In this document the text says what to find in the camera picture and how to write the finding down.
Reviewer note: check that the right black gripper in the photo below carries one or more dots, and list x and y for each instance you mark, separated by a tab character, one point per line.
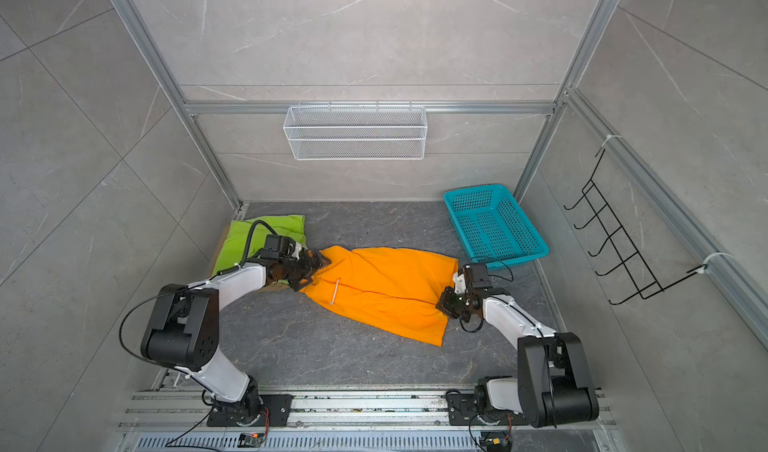
445	303

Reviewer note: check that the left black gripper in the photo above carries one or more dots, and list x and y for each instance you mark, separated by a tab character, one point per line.
310	268

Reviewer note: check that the orange shorts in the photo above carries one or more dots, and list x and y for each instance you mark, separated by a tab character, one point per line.
393	289

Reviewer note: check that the teal plastic basket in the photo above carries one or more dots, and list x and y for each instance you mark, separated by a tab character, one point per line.
493	228

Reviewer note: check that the khaki tan shorts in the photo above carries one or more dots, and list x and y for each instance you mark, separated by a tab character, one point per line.
275	287

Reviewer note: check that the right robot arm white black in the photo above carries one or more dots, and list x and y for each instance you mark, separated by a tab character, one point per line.
553	383

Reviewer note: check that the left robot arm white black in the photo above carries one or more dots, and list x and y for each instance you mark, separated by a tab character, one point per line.
183	329

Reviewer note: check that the yellow black connector right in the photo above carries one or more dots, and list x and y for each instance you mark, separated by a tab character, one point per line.
495	442

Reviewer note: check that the small green circuit board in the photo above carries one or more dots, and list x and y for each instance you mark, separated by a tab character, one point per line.
251	440

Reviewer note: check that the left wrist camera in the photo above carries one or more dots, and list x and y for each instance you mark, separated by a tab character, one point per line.
277	247

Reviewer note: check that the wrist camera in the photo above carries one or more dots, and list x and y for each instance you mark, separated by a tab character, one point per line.
471	277
277	247

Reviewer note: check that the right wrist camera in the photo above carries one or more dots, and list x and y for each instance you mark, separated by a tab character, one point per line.
471	277

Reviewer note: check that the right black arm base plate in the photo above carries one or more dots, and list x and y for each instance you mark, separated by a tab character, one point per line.
463	410

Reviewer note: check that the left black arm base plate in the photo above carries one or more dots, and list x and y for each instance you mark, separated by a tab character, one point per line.
272	410

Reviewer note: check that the white wire mesh basket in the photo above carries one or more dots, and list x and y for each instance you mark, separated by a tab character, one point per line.
365	132

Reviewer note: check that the black wire hook rack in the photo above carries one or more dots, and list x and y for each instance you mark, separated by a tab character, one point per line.
629	260

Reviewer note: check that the aluminium frame rail front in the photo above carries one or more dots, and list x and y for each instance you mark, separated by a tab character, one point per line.
324	408

